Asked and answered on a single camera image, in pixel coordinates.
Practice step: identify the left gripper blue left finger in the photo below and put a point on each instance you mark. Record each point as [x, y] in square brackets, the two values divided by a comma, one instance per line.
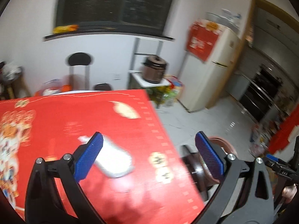
[85, 155]

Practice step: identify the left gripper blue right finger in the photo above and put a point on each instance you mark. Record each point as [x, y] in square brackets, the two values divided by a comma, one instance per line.
[212, 155]

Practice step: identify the white plastic bottle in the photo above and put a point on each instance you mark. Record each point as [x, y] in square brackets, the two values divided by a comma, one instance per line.
[112, 160]

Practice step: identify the brown round trash bin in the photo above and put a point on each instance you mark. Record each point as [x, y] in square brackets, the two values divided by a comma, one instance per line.
[226, 147]

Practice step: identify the dark round stool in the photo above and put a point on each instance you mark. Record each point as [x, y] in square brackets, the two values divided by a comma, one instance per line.
[196, 170]

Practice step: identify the plastic bags on floor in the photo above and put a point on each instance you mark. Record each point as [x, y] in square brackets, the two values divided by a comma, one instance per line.
[259, 138]

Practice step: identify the red festive table mat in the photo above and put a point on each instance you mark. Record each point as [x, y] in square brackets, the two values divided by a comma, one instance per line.
[39, 136]

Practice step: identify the red cloth on counter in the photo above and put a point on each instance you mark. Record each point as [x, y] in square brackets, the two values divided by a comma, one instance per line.
[279, 141]

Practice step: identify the black built-in oven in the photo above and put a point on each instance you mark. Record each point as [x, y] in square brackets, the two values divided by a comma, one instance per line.
[259, 95]

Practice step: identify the cream two-door refrigerator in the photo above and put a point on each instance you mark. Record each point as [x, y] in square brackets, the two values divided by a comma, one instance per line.
[201, 79]

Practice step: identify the colourful bags beside fridge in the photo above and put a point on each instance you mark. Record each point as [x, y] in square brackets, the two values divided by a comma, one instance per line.
[167, 95]

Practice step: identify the black round-back chair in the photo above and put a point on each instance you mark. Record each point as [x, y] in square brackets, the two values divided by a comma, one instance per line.
[79, 60]

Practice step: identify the brown electric pressure cooker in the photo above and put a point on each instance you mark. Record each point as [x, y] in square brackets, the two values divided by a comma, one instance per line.
[154, 69]

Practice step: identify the red cloth on refrigerator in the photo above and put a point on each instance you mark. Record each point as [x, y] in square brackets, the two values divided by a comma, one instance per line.
[202, 37]

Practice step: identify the black metal shelf stand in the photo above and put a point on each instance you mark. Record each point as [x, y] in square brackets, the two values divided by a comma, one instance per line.
[142, 48]

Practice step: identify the yellow packet on windowsill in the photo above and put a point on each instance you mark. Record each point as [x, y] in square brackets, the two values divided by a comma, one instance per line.
[65, 29]

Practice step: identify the dark window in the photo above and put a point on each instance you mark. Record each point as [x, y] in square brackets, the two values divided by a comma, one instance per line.
[144, 17]

